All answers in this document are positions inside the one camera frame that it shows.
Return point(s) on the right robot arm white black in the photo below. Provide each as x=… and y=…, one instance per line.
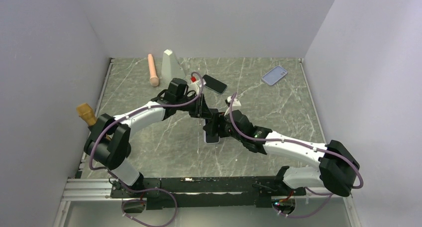
x=327, y=165

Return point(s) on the aluminium frame rail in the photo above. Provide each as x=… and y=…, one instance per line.
x=101, y=190

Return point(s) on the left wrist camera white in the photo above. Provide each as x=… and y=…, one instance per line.
x=195, y=84

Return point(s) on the grey trapezoid block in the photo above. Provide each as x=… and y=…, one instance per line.
x=171, y=67

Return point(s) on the wooden handle tool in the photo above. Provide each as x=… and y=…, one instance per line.
x=87, y=114

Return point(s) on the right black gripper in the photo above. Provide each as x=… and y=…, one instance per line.
x=211, y=127

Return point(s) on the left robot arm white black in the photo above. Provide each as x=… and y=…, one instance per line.
x=108, y=142

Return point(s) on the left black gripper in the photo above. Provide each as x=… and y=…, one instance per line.
x=202, y=110

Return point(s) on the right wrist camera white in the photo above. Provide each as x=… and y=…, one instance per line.
x=233, y=104

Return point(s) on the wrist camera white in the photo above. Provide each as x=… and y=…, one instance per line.
x=195, y=84
x=233, y=104

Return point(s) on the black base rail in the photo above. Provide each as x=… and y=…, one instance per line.
x=258, y=191

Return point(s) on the pink cylindrical handle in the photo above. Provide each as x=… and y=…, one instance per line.
x=154, y=80

